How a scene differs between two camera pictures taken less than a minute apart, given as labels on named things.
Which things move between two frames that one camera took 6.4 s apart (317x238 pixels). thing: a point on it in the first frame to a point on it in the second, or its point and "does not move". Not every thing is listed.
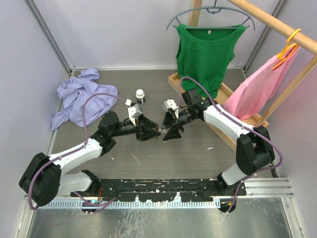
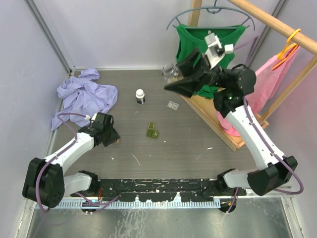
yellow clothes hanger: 288,50 does not move
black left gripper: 144,135 to 113,136
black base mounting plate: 163,189 does not move
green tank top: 203,55 does not move
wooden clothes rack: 288,31 does not move
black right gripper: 173,132 to 186,88
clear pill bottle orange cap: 163,129 to 172,73
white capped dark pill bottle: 140,96 does not move
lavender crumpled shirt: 74,90 does not move
